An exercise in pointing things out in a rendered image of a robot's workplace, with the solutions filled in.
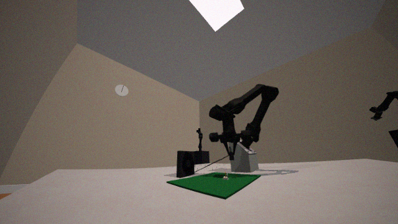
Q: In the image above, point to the green circuit board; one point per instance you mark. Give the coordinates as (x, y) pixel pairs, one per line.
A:
(221, 185)

